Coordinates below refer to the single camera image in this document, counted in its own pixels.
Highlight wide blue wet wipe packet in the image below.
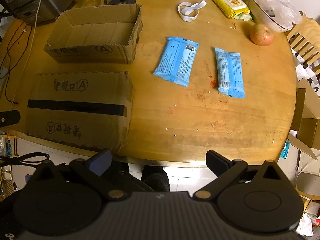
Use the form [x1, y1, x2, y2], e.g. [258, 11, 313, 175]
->
[153, 37, 200, 88]

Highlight thin black cable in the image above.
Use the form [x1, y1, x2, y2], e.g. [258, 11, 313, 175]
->
[0, 10, 27, 104]

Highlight brown cardboard box open flaps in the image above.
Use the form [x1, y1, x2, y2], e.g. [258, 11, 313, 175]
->
[289, 79, 320, 160]

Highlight yellow wet wipe pack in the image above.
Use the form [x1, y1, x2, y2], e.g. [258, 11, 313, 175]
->
[209, 0, 251, 20]

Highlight white cable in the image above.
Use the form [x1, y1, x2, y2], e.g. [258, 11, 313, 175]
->
[6, 0, 50, 145]

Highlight closed cardboard box black tape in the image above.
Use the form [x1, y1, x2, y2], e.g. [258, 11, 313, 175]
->
[25, 71, 134, 154]

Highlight person's leg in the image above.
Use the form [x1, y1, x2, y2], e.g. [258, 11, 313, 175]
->
[111, 161, 170, 193]

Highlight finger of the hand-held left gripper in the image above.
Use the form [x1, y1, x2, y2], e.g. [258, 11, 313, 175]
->
[0, 109, 21, 127]

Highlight apple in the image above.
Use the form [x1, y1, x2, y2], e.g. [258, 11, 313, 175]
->
[250, 23, 275, 46]

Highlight narrow blue wet wipe packet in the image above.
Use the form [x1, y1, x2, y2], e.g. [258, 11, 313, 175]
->
[214, 47, 245, 99]

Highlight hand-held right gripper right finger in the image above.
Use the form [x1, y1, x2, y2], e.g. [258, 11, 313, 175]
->
[192, 150, 288, 202]

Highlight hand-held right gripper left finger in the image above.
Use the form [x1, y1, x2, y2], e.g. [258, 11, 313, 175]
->
[31, 149, 127, 202]

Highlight wooden chair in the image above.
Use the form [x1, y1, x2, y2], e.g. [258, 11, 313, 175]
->
[286, 17, 320, 67]

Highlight white printed bag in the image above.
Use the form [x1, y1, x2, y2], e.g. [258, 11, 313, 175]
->
[292, 50, 320, 90]

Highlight black cord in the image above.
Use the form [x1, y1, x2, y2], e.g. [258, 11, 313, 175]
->
[0, 152, 50, 167]

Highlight silver rice cooker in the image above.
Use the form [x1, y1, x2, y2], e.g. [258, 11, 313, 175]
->
[4, 0, 75, 27]

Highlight white elastic band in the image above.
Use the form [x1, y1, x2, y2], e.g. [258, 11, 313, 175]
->
[178, 1, 207, 23]

